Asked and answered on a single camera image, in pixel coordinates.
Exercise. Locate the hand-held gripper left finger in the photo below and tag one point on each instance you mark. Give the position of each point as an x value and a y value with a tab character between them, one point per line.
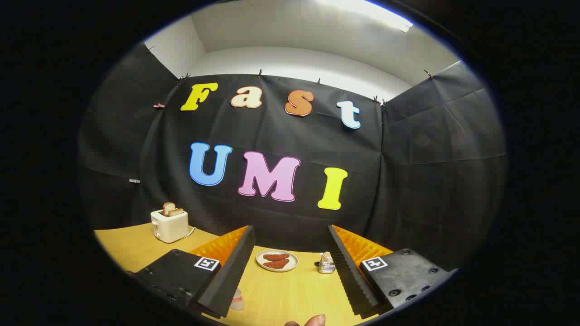
233	271

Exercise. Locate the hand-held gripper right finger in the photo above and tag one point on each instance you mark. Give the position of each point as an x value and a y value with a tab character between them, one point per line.
349	271

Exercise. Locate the clear juice bottle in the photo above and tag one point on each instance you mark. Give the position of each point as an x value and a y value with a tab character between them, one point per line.
237	300

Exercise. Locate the white round plate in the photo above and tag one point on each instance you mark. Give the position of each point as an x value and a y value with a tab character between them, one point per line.
260	265

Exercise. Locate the brown meat patty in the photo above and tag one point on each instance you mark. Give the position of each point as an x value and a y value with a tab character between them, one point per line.
276	264
275	257

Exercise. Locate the wooden table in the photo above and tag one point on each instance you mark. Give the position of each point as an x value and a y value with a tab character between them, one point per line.
281	294

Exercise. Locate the cream toaster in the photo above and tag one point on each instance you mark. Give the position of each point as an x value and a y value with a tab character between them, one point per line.
170	227

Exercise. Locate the toast slice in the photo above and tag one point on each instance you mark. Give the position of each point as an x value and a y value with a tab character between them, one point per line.
168	207
176	211

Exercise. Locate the black backdrop cloth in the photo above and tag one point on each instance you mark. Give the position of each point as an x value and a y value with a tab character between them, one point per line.
408	181

